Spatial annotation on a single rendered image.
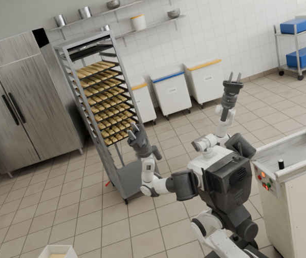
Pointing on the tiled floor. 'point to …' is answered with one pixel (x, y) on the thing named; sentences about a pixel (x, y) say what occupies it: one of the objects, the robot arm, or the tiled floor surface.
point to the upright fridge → (26, 103)
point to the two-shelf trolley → (297, 50)
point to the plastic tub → (58, 252)
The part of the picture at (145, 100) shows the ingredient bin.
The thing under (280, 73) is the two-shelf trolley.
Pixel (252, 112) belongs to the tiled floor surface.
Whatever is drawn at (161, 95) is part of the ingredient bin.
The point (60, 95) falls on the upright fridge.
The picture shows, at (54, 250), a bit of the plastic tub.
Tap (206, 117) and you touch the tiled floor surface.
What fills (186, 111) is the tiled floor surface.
